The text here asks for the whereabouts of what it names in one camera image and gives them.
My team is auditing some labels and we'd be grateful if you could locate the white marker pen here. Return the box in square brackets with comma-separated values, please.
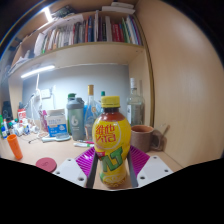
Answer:
[73, 141, 96, 148]

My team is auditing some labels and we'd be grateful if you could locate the blue and white carton box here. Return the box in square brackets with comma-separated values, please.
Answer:
[45, 108, 69, 138]

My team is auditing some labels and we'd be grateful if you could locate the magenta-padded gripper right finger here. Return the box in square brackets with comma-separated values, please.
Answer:
[127, 145, 175, 188]

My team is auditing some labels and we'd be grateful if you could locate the tall clear glass bottle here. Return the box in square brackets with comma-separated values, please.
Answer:
[126, 77, 146, 128]

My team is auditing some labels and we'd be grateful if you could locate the under-shelf light strip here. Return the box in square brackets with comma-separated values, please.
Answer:
[20, 64, 56, 80]

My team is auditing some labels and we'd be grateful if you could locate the white bottle with blue cap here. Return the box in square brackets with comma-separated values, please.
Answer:
[0, 123, 8, 139]

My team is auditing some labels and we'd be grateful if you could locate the clear bottle with yellow cap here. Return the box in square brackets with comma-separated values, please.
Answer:
[83, 84, 102, 141]

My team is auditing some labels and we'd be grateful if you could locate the grey shaker bottle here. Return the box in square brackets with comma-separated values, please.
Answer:
[65, 96, 86, 141]

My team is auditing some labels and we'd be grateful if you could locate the brown ceramic mug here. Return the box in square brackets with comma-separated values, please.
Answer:
[130, 124, 165, 154]

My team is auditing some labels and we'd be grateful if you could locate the pale blue hairbrush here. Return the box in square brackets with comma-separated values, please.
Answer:
[41, 132, 72, 144]

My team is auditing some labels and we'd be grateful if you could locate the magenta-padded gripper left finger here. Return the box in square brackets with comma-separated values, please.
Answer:
[52, 146, 99, 190]

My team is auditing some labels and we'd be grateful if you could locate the orange plastic cup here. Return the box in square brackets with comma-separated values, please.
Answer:
[6, 133, 24, 161]

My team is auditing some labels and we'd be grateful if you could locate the ceiling light strip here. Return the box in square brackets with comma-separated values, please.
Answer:
[42, 6, 54, 24]

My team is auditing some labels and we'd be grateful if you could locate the white wall power strip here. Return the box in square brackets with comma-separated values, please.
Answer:
[39, 87, 52, 100]

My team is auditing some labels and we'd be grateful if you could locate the yellow drink bottle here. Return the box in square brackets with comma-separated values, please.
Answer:
[91, 95, 132, 190]

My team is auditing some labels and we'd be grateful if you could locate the red and white canister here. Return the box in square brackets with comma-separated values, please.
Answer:
[17, 108, 28, 125]

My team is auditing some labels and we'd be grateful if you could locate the flat round red coaster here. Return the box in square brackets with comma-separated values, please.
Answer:
[35, 157, 58, 173]

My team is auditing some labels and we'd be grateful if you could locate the wooden shelf unit with books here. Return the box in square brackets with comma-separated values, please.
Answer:
[8, 1, 154, 128]

